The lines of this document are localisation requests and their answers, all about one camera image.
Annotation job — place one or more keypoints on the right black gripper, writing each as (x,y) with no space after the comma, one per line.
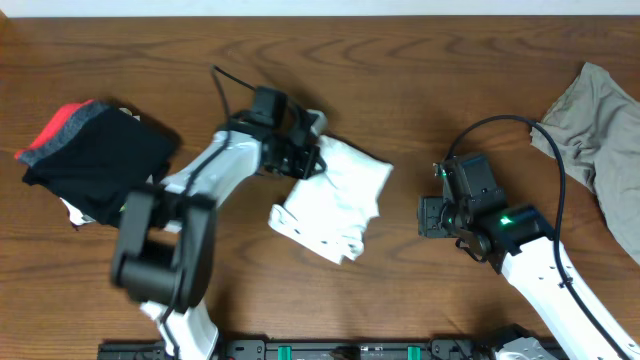
(429,211)

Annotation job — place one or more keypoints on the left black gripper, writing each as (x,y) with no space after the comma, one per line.
(304,163)

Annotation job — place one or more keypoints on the white printed t-shirt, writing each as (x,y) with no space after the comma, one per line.
(329,213)

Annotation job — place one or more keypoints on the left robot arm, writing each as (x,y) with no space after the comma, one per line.
(164,253)

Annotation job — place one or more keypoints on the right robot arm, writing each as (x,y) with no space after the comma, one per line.
(520,245)

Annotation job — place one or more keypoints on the grey garment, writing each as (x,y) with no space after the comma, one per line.
(595,125)

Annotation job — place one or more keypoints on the black folded garment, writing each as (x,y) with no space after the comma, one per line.
(99,155)

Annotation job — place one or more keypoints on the red folded garment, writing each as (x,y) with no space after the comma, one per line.
(54,126)

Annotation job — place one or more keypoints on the white green folded garment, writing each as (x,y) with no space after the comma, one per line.
(78,218)

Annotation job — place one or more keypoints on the black mounting rail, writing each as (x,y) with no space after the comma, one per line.
(509,343)

